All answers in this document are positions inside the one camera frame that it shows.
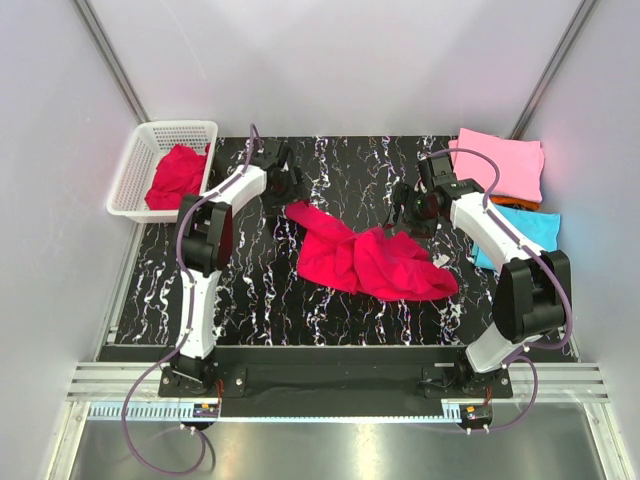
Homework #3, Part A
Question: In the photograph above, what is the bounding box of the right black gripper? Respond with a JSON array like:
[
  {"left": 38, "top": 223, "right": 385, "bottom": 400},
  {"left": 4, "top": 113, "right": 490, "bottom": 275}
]
[{"left": 382, "top": 182, "right": 440, "bottom": 240}]

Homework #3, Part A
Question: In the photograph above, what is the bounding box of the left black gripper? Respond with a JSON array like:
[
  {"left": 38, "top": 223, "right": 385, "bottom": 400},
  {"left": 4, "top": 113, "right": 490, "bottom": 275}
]
[{"left": 261, "top": 166, "right": 308, "bottom": 216}]

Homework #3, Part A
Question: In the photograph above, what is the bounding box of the crimson t shirt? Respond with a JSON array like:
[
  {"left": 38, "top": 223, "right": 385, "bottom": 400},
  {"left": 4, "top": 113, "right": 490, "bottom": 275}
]
[
  {"left": 145, "top": 145, "right": 209, "bottom": 211},
  {"left": 285, "top": 202, "right": 458, "bottom": 301}
]

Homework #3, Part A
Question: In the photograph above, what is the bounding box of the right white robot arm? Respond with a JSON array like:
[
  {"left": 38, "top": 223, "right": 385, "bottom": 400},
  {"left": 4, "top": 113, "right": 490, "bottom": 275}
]
[{"left": 386, "top": 149, "right": 574, "bottom": 397}]

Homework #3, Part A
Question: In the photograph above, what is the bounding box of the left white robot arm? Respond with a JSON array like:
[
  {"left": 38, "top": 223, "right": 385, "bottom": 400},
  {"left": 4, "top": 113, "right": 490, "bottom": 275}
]
[{"left": 167, "top": 139, "right": 308, "bottom": 396}]

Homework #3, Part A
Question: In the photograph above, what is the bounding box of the folded orange t shirt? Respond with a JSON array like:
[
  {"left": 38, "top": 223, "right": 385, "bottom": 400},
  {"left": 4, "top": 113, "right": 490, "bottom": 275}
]
[{"left": 491, "top": 195, "right": 540, "bottom": 212}]

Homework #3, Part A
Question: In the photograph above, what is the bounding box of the crimson t shirt in basket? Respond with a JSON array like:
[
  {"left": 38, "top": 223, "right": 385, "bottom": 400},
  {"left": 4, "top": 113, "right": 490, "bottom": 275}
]
[{"left": 145, "top": 145, "right": 209, "bottom": 211}]

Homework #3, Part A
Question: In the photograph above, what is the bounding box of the folded pink t shirt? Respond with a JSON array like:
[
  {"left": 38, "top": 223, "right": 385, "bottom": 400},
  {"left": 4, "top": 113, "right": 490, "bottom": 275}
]
[{"left": 449, "top": 129, "right": 545, "bottom": 203}]

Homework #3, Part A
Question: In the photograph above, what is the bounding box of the folded cyan t shirt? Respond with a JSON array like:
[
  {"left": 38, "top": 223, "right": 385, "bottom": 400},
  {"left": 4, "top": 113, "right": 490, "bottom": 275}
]
[{"left": 496, "top": 205, "right": 561, "bottom": 251}]

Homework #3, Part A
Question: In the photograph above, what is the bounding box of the white plastic basket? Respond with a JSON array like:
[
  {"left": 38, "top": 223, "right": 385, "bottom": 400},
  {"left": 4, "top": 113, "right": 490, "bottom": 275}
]
[{"left": 106, "top": 120, "right": 218, "bottom": 224}]

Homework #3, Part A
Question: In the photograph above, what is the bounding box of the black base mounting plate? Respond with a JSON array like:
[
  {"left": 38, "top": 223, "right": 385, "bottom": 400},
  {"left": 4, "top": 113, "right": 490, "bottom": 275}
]
[{"left": 159, "top": 346, "right": 513, "bottom": 420}]

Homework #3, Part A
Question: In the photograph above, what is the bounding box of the aluminium frame rail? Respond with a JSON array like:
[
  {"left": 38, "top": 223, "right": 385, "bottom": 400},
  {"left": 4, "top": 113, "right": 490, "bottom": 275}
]
[{"left": 67, "top": 363, "right": 608, "bottom": 403}]

